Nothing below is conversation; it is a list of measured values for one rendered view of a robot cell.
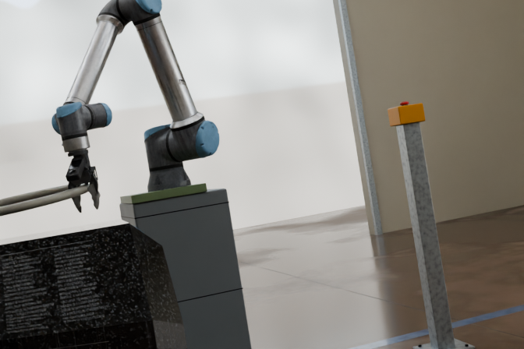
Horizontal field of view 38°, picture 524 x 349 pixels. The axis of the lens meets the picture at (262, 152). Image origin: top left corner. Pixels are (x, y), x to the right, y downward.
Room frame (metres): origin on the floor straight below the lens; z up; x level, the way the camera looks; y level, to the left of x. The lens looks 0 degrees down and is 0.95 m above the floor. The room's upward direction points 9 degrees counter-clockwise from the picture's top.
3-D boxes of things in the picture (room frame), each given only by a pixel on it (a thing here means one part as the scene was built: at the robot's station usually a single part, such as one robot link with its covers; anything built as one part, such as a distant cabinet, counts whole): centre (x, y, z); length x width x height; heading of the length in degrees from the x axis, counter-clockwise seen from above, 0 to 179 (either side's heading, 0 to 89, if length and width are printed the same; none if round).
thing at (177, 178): (3.34, 0.42, 0.93); 0.19 x 0.19 x 0.10
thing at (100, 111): (2.78, 0.59, 1.19); 0.12 x 0.12 x 0.09; 58
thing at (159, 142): (3.34, 0.42, 1.07); 0.17 x 0.15 x 0.18; 58
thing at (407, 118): (3.38, -0.65, 0.54); 0.20 x 0.20 x 1.09; 14
